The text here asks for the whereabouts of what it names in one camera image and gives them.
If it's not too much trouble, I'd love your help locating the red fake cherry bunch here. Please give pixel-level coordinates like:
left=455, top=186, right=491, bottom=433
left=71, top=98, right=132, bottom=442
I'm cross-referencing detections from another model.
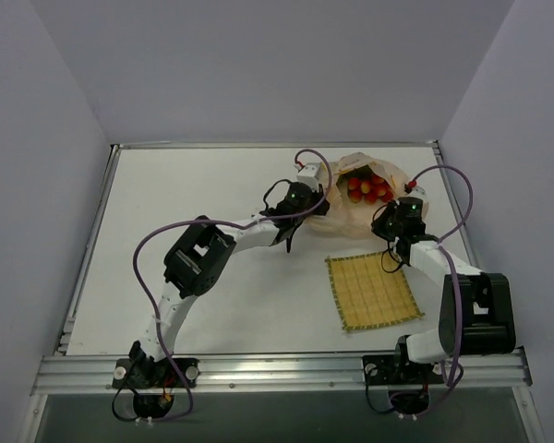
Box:
left=345, top=171, right=394, bottom=205

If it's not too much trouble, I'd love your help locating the translucent peach plastic bag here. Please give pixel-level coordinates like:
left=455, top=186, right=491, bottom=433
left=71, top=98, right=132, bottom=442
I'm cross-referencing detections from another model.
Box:
left=306, top=152, right=410, bottom=239

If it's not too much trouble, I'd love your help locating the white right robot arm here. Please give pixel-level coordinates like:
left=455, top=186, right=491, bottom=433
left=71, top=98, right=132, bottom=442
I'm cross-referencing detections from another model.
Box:
left=371, top=197, right=516, bottom=381

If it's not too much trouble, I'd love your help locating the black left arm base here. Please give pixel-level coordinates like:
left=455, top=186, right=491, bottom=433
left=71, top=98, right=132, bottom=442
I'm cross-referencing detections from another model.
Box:
left=111, top=357, right=199, bottom=423

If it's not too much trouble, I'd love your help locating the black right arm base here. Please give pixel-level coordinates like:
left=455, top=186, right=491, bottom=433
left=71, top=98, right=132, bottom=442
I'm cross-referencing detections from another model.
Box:
left=362, top=354, right=443, bottom=416

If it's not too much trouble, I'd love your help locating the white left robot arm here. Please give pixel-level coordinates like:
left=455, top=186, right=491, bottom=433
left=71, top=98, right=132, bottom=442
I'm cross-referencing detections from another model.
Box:
left=129, top=181, right=330, bottom=387

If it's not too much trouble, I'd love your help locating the woven bamboo mat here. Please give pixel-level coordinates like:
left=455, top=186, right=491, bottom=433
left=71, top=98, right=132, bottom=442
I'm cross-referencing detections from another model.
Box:
left=325, top=252, right=424, bottom=332

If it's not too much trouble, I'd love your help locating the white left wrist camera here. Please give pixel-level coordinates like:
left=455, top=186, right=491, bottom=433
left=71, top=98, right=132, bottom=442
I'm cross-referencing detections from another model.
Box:
left=296, top=162, right=321, bottom=192

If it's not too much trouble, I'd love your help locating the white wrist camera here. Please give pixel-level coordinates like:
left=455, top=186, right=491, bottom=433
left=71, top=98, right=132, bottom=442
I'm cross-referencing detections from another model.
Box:
left=296, top=162, right=321, bottom=192
left=404, top=180, right=429, bottom=211

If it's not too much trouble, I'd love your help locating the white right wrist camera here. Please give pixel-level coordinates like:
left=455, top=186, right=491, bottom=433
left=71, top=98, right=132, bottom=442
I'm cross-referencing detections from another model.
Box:
left=404, top=180, right=429, bottom=211

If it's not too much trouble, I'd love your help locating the aluminium front frame rail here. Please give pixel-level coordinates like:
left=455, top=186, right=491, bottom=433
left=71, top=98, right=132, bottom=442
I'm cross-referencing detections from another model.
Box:
left=31, top=349, right=532, bottom=395

